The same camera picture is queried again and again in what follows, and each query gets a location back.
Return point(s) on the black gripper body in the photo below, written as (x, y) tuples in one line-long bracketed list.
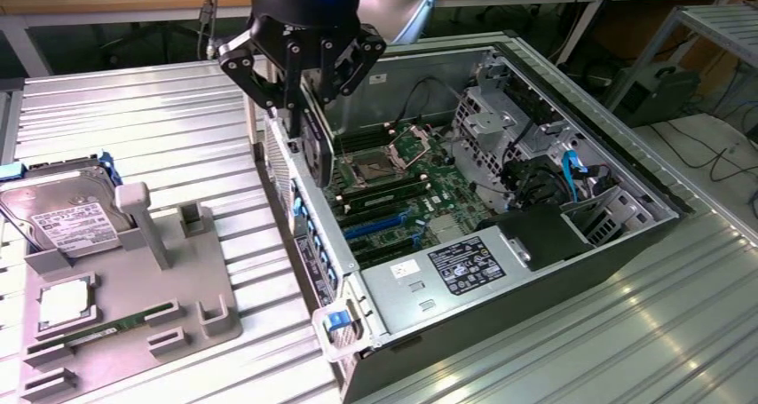
[(296, 4)]

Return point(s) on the black expansion card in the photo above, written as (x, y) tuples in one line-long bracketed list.
[(316, 155)]

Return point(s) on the metal socket cover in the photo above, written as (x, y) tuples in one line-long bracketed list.
[(413, 144)]

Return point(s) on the CPU socket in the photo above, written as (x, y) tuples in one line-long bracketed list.
[(375, 168)]

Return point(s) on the metal disk bay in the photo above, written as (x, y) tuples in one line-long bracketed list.
[(486, 124)]

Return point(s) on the installed RAM stick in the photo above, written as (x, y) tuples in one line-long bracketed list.
[(384, 201)]

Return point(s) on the green motherboard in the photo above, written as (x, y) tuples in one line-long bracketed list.
[(450, 191)]

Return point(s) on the blue expansion slot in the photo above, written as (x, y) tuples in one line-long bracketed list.
[(372, 227)]

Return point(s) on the silver chipset heat sink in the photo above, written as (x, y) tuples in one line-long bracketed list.
[(448, 227)]

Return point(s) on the hard disk with blue carrier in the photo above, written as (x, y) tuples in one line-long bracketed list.
[(59, 213)]

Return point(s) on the grey power supply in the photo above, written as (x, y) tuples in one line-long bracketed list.
[(408, 288)]

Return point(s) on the open PC case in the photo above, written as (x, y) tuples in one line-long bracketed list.
[(413, 297)]

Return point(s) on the dark grey machine box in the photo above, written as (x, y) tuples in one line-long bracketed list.
[(663, 93)]

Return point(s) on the grey parts rack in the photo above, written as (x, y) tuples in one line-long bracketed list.
[(129, 297)]

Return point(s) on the silver CPU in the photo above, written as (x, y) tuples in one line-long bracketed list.
[(65, 304)]

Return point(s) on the metal slat side table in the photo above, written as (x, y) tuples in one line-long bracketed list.
[(722, 26)]

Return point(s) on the green RAM stick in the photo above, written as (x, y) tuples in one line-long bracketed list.
[(95, 332)]

